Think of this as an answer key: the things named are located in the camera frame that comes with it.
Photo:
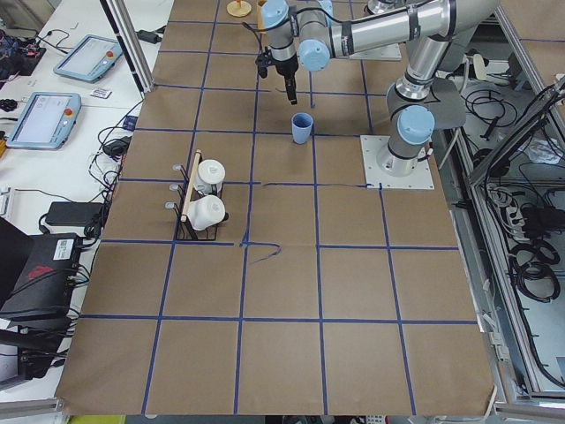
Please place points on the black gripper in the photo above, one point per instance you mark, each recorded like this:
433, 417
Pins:
285, 67

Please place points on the light blue cup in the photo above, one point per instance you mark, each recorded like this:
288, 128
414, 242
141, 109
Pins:
301, 127

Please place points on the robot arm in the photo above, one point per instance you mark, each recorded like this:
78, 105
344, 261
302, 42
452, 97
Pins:
407, 43

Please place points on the wooden mug tree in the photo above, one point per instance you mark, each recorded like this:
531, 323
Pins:
238, 8

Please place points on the white mug rear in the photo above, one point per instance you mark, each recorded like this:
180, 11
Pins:
209, 178

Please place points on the white mug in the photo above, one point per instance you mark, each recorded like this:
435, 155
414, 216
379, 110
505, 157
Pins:
206, 212
209, 178

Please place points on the white mug front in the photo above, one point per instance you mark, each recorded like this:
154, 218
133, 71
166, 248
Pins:
206, 212

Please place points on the wooden rack rod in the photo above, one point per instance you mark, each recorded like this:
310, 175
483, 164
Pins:
190, 185

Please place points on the black mug rack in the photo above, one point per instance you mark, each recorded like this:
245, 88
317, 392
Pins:
184, 230

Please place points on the teach pendant far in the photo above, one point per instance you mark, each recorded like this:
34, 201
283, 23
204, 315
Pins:
90, 59

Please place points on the teach pendant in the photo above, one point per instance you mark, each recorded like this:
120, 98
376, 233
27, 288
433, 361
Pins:
90, 59
46, 122

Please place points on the black power adapter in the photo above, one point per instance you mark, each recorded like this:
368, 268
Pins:
72, 214

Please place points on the teach pendant near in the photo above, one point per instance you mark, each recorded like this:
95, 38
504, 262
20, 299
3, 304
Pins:
46, 122

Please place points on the black computer box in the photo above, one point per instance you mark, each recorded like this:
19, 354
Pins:
36, 272

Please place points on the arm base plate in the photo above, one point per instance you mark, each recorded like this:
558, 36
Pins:
389, 52
386, 171

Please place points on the aluminium frame post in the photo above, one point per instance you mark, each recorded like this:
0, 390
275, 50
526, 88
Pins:
123, 28

